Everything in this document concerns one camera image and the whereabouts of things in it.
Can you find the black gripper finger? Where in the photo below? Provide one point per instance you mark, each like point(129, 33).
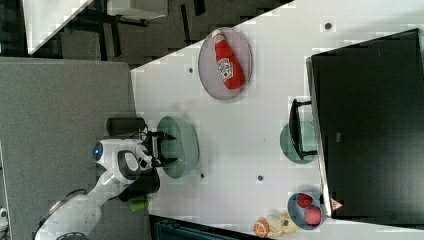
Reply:
point(163, 135)
point(164, 162)

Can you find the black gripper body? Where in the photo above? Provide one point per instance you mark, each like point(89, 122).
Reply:
point(152, 145)

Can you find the mint green strainer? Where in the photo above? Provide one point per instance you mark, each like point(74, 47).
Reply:
point(184, 148)

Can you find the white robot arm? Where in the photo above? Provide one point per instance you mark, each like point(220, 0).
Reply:
point(77, 214)

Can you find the black cylinder container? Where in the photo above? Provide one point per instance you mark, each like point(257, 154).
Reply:
point(147, 183)

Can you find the grey round plate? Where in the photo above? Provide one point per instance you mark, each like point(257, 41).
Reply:
point(207, 67)

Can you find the red ketchup bottle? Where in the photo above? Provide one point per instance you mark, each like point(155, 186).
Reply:
point(228, 65)

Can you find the orange slice toy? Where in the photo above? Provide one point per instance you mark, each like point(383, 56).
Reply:
point(261, 228)

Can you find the peeled banana toy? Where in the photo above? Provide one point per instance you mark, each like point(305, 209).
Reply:
point(280, 225)

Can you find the red strawberry toy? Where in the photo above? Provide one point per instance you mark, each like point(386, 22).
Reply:
point(304, 200)

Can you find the pink strawberry toy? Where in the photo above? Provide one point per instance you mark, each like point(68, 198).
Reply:
point(313, 215)

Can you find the black toaster oven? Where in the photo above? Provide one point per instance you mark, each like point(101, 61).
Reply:
point(367, 102)

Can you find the black camera mount cylinder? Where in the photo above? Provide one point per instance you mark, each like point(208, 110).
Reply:
point(124, 126)

